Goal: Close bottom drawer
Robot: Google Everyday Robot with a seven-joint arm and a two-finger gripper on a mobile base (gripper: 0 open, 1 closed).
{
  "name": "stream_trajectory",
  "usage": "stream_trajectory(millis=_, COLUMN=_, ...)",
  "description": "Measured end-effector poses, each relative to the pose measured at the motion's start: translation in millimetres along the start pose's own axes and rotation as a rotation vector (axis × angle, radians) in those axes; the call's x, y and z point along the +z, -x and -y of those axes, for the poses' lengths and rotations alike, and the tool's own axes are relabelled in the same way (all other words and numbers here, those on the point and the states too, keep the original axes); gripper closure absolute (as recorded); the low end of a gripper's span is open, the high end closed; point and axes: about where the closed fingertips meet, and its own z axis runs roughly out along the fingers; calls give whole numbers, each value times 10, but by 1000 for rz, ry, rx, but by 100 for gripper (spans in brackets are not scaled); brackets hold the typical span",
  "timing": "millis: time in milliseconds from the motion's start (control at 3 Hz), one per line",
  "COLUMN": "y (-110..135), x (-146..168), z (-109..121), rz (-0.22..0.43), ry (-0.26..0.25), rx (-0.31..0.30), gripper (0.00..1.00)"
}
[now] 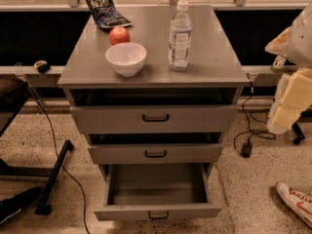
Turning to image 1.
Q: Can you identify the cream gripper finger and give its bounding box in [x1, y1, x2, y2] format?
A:
[264, 27, 290, 57]

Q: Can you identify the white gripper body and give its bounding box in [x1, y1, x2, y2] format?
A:
[266, 68, 312, 135]

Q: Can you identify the grey bottom drawer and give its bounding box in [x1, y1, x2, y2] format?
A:
[95, 163, 220, 220]

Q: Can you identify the grey drawer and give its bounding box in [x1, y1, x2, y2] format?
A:
[88, 133, 222, 165]
[95, 163, 220, 220]
[71, 91, 237, 134]

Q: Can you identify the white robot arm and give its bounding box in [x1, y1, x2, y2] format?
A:
[265, 4, 312, 135]

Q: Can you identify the grey drawer cabinet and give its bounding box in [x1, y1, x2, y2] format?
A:
[57, 4, 251, 180]

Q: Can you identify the grey top drawer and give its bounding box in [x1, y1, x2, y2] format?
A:
[71, 91, 237, 134]

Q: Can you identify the grey middle drawer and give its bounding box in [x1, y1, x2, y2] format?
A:
[88, 133, 222, 165]

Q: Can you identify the small green-label bottle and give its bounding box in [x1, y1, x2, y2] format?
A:
[271, 56, 287, 72]

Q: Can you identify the black wheeled stand right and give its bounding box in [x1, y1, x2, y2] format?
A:
[292, 123, 305, 145]

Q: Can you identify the clear plastic water bottle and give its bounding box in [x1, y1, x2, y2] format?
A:
[169, 0, 192, 71]

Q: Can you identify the white red sneaker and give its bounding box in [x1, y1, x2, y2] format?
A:
[276, 182, 312, 227]

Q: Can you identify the white bowl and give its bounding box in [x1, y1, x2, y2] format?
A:
[105, 42, 147, 77]

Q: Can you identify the red apple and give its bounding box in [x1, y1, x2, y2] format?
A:
[109, 26, 131, 46]

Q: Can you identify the dark blue chip bag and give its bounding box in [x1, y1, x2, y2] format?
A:
[85, 0, 132, 29]

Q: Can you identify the black tape measure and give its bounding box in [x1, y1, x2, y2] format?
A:
[34, 60, 51, 73]

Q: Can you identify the black stand leg left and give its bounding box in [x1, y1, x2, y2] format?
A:
[35, 139, 73, 215]

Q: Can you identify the black shoe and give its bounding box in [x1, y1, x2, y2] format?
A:
[0, 187, 41, 224]

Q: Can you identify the black power cable with adapter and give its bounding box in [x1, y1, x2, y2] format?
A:
[233, 81, 277, 159]

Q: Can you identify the black floor cable left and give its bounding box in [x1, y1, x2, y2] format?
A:
[28, 85, 92, 234]

